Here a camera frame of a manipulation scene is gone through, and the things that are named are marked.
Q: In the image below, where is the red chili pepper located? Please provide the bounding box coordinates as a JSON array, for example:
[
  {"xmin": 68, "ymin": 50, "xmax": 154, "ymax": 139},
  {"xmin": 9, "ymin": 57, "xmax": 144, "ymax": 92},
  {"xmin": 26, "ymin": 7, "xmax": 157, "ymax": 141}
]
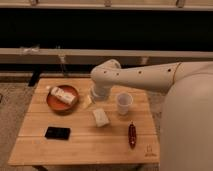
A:
[{"xmin": 128, "ymin": 123, "xmax": 137, "ymax": 149}]

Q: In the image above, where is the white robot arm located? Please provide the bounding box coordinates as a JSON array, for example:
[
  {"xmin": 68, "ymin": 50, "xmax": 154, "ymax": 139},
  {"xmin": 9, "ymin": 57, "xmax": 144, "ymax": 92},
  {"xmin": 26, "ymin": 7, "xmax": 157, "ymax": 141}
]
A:
[{"xmin": 91, "ymin": 59, "xmax": 213, "ymax": 171}]

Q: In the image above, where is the white ceramic cup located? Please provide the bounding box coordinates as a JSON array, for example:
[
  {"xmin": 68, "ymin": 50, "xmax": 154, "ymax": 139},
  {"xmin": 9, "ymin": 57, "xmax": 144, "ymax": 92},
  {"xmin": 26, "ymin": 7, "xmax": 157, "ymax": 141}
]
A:
[{"xmin": 116, "ymin": 93, "xmax": 133, "ymax": 115}]

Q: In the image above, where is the small yellow block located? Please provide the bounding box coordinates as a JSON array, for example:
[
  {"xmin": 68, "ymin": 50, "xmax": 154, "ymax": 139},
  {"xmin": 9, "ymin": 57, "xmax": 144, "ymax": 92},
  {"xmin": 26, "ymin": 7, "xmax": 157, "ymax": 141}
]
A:
[{"xmin": 83, "ymin": 95, "xmax": 92, "ymax": 109}]

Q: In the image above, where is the white rectangular sponge block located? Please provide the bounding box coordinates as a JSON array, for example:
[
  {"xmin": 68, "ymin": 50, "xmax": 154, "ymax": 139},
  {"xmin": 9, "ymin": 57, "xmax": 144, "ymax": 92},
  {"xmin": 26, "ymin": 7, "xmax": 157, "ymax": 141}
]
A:
[{"xmin": 93, "ymin": 108, "xmax": 109, "ymax": 127}]

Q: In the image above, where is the white tube on plate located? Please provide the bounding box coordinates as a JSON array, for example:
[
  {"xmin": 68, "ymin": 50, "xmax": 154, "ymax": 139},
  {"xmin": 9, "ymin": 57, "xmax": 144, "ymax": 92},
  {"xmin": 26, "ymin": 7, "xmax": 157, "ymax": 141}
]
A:
[{"xmin": 50, "ymin": 87, "xmax": 76, "ymax": 105}]

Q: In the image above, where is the orange round plate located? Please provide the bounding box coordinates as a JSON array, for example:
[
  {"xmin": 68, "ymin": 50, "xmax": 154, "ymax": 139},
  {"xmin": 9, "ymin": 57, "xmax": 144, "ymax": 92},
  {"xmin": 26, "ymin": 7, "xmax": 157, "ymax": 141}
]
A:
[{"xmin": 46, "ymin": 85, "xmax": 79, "ymax": 113}]

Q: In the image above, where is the wooden table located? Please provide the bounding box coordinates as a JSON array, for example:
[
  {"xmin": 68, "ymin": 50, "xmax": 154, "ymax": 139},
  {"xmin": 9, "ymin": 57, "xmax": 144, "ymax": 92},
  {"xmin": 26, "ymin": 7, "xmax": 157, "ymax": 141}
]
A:
[{"xmin": 8, "ymin": 78, "xmax": 159, "ymax": 166}]

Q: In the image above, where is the black rectangular phone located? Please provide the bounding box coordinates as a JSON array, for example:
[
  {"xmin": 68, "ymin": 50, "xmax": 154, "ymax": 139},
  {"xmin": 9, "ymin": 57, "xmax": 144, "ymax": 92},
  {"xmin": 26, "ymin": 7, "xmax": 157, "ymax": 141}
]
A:
[{"xmin": 45, "ymin": 127, "xmax": 71, "ymax": 140}]

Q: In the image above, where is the grey horizontal rail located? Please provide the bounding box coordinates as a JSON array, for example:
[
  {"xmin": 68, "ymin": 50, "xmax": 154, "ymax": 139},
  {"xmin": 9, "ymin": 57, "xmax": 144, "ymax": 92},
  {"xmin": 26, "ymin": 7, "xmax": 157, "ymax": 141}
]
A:
[{"xmin": 0, "ymin": 48, "xmax": 213, "ymax": 66}]

